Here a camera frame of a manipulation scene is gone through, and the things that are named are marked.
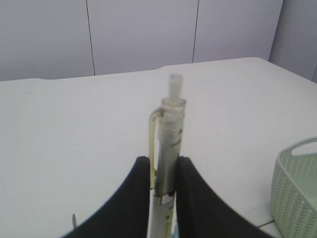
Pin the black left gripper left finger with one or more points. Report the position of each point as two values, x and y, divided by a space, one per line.
126 213

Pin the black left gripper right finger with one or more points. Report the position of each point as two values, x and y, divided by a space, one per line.
201 213

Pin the cream coloured pen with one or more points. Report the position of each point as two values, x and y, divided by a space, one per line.
165 136

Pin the grey blue pen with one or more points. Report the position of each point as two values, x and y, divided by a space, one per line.
175 233

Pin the transparent plastic ruler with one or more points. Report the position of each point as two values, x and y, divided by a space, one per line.
74 223

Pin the grey-green plastic basket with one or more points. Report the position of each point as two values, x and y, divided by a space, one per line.
293 196

